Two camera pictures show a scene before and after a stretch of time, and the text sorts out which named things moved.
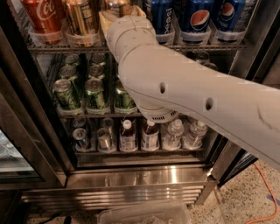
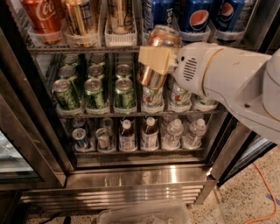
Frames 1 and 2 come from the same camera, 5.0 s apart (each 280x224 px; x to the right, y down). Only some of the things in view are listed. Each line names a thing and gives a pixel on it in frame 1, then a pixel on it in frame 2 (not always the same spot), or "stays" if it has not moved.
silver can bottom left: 79,135 stays
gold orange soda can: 123,7 → 157,36
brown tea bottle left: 128,137 stays
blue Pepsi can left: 162,16 stays
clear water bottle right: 193,140 stays
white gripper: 128,25 → 191,67
